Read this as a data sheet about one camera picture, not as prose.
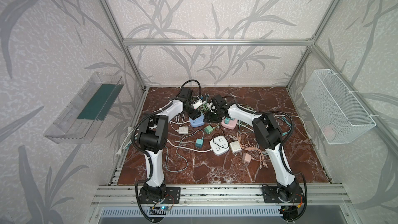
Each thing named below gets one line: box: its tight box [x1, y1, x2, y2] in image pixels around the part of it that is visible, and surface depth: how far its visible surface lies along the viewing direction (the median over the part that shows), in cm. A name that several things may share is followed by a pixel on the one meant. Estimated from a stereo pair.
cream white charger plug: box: [176, 126, 189, 135], surface depth 96 cm
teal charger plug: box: [195, 137, 204, 149], surface depth 91 cm
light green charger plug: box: [204, 124, 215, 134], surface depth 98 cm
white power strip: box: [209, 135, 230, 156], surface depth 88 cm
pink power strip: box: [220, 116, 238, 130], surface depth 98 cm
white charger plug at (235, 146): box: [229, 141, 243, 154], surface depth 89 cm
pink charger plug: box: [242, 152, 252, 163], surface depth 86 cm
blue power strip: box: [188, 113, 205, 128], surface depth 100 cm
